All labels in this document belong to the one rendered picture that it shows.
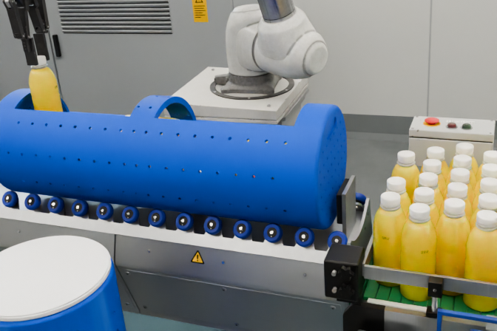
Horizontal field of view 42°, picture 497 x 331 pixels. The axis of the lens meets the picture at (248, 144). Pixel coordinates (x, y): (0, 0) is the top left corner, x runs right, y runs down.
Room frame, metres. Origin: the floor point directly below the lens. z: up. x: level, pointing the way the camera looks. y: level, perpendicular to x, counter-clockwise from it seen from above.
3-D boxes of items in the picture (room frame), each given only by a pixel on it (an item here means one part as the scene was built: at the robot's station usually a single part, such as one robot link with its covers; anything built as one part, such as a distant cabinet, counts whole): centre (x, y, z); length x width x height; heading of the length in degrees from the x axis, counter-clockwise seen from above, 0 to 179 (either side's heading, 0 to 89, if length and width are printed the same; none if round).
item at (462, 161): (1.30, -0.48, 1.09); 0.04 x 0.04 x 0.02
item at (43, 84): (1.61, 0.52, 1.22); 0.07 x 0.07 x 0.19
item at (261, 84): (2.12, -0.01, 1.08); 0.22 x 0.18 x 0.06; 76
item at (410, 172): (1.35, -0.36, 0.99); 0.07 x 0.07 x 0.19
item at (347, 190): (1.31, -0.21, 0.99); 0.10 x 0.02 x 0.12; 157
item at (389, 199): (1.15, -0.28, 1.09); 0.04 x 0.04 x 0.02
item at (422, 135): (1.50, -0.52, 1.05); 0.20 x 0.10 x 0.10; 67
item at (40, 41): (1.63, 0.51, 1.35); 0.03 x 0.01 x 0.07; 67
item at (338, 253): (1.11, -0.18, 0.95); 0.10 x 0.07 x 0.10; 157
